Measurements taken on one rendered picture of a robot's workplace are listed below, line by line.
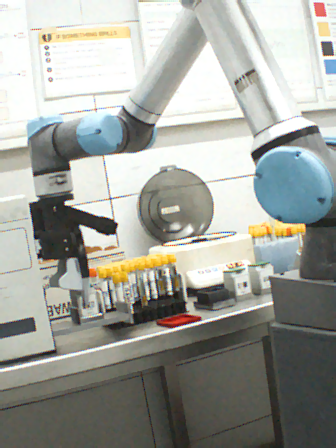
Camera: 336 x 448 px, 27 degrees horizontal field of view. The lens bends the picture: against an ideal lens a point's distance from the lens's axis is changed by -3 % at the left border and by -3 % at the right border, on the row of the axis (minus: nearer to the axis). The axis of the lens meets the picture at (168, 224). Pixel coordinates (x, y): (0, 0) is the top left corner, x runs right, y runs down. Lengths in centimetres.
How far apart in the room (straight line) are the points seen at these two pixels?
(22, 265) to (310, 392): 56
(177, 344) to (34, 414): 75
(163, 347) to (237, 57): 58
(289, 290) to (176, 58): 46
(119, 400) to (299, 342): 98
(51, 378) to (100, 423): 81
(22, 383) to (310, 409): 51
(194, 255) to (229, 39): 78
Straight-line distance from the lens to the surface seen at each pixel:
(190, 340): 142
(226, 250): 180
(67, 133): 132
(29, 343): 134
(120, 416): 213
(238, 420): 232
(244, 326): 147
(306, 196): 105
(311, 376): 123
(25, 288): 133
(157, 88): 136
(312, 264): 120
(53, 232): 135
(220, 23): 113
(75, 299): 139
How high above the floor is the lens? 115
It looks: 3 degrees down
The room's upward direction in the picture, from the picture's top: 9 degrees counter-clockwise
